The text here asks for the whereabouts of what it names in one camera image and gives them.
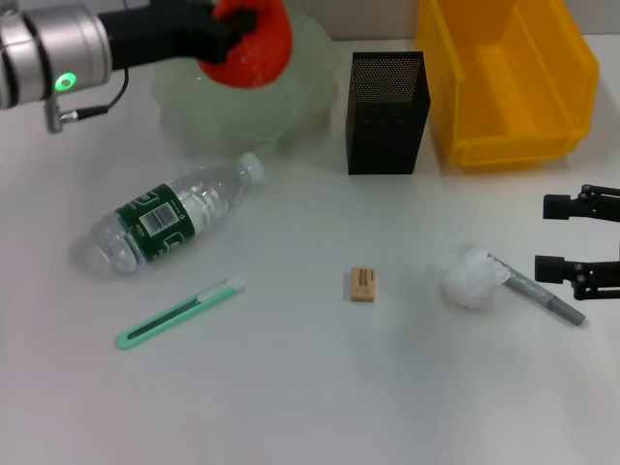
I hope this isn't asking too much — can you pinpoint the green utility knife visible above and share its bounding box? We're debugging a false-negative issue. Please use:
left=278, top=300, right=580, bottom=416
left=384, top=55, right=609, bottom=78
left=114, top=275, right=246, bottom=351

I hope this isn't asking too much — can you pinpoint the yellow plastic bin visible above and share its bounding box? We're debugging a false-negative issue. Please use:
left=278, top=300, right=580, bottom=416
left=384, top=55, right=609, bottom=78
left=416, top=0, right=601, bottom=173

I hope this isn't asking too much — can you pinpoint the white paper ball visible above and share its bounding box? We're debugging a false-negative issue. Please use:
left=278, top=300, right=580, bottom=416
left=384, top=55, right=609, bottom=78
left=441, top=245, right=510, bottom=310

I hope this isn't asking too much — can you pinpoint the red-orange fruit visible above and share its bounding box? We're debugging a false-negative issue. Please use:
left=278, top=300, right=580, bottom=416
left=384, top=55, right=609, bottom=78
left=199, top=0, right=295, bottom=89

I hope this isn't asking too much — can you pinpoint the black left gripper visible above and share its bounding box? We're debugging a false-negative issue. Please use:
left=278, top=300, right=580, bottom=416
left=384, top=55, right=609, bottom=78
left=99, top=0, right=264, bottom=72

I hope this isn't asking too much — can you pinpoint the clear green-label water bottle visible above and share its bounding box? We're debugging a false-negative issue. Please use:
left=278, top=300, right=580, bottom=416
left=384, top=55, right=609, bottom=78
left=72, top=151, right=266, bottom=277

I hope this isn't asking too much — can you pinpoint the small wooden block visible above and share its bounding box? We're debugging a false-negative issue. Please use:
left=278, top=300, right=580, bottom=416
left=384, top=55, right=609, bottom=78
left=351, top=265, right=378, bottom=304

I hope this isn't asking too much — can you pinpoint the translucent green fruit bowl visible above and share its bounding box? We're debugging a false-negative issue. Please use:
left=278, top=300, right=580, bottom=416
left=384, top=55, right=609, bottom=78
left=152, top=9, right=340, bottom=156

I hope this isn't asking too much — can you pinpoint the grey marker pen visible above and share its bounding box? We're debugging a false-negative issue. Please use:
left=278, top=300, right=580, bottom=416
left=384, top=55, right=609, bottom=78
left=488, top=253, right=587, bottom=326

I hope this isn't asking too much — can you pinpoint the black mesh pen holder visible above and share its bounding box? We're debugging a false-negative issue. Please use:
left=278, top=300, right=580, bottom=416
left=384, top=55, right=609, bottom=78
left=346, top=50, right=432, bottom=176

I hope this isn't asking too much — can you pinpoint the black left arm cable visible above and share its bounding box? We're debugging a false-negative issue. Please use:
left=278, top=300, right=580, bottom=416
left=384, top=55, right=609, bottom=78
left=46, top=67, right=130, bottom=135

